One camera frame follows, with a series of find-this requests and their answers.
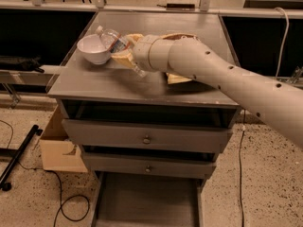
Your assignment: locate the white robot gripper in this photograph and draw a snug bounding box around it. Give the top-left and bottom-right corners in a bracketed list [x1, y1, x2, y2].
[111, 33, 160, 72]

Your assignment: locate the clear plastic water bottle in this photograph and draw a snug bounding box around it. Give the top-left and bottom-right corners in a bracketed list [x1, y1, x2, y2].
[95, 26, 146, 78]

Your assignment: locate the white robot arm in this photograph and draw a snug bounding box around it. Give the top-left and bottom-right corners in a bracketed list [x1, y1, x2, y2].
[112, 34, 303, 148]

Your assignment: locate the grey wooden drawer cabinet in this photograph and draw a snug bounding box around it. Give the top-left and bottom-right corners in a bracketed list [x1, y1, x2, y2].
[46, 10, 251, 181]

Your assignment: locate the grey top drawer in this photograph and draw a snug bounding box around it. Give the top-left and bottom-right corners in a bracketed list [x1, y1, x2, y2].
[62, 119, 232, 152]

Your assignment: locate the grey middle drawer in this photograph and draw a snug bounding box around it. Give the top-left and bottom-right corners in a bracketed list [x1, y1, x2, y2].
[82, 152, 216, 179]

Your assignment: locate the grey open bottom drawer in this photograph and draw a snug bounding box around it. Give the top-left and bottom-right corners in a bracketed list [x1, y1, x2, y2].
[91, 172, 204, 227]

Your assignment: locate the white ceramic bowl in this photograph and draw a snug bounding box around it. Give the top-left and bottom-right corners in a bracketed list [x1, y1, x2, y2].
[77, 34, 111, 65]

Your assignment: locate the brown sea salt chip bag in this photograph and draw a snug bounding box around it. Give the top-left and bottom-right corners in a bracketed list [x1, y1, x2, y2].
[161, 33, 197, 85]

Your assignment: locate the black metal stand pole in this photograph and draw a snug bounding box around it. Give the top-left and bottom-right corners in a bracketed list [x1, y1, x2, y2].
[0, 125, 43, 191]

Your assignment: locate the cardboard box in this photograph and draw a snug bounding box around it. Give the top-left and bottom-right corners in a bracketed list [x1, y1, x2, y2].
[39, 107, 88, 173]

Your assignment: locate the metal barrier rail frame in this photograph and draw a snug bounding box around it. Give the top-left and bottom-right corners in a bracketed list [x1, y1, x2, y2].
[0, 0, 303, 126]

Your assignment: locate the black cloth on rail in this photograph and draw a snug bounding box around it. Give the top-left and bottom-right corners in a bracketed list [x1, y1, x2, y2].
[0, 56, 45, 73]

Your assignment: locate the white cable on rail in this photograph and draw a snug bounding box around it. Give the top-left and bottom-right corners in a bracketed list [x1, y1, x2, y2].
[274, 7, 290, 79]

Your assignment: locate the black floor cable left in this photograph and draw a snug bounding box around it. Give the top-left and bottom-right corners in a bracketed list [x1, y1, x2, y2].
[0, 119, 91, 227]

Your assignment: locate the black floor cable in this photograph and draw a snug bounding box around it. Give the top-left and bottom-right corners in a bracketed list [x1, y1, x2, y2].
[0, 119, 91, 227]
[238, 109, 246, 227]

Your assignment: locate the black floor cable right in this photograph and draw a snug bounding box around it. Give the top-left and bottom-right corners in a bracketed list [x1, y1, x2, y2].
[238, 109, 246, 227]

